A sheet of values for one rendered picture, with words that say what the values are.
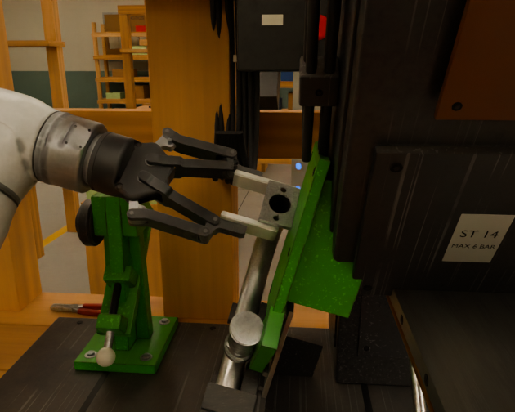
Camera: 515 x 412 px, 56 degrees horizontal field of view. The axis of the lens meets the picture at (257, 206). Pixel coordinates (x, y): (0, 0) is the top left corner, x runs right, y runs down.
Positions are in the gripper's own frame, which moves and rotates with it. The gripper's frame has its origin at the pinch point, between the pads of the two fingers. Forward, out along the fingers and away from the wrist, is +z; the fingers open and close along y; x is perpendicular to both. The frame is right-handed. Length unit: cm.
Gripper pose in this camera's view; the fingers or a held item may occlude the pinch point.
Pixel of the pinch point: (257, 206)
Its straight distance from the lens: 58.6
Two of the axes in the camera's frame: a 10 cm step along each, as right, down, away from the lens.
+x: -1.3, 4.5, 8.8
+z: 9.6, 2.8, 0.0
